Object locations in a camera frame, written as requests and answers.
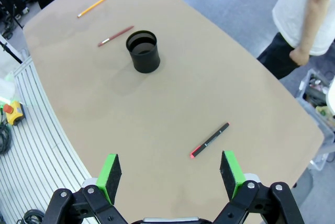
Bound green-padded black right gripper left finger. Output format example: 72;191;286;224
43;153;129;224

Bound green-padded black right gripper right finger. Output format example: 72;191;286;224
213;150;306;224

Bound black marker with red cap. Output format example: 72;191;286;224
189;122;230;160

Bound black mesh pen holder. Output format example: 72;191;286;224
125;30;161;74

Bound yellow pencil with pink eraser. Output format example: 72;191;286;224
77;0;109;18

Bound person's left forearm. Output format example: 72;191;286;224
300;0;332;52

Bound person's left hand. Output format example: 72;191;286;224
289;45;311;66

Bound grey plastic storage crate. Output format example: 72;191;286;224
296;69;335;144

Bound yellow emergency stop box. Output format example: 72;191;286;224
2;100;25;126

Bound person's black trousers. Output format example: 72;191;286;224
256;32;300;80

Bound red-brown pencil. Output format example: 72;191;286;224
97;25;135;48

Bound black cable coil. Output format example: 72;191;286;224
23;209;46;224

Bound ribbed aluminium base plate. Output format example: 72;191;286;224
0;48;99;224

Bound black cable bundle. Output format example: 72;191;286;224
0;123;13;154

